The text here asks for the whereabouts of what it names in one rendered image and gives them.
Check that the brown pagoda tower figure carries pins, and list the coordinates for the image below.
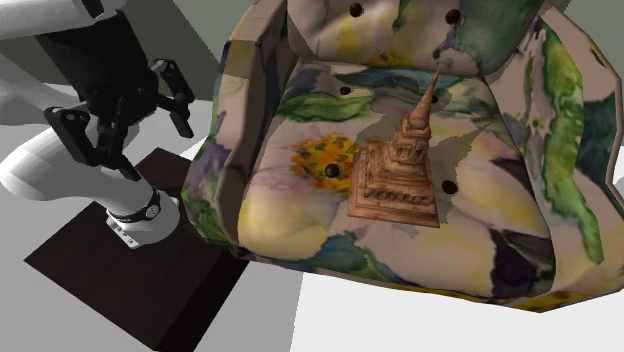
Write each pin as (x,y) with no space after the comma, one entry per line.
(397,183)

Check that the floral pattern armchair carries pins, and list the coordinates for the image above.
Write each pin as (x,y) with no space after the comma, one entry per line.
(287,219)

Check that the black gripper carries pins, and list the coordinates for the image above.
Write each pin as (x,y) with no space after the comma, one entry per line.
(105,68)

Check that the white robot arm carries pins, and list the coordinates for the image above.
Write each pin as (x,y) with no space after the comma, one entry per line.
(73,183)

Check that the dark brown robot stand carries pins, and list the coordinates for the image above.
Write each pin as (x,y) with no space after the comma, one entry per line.
(122,287)

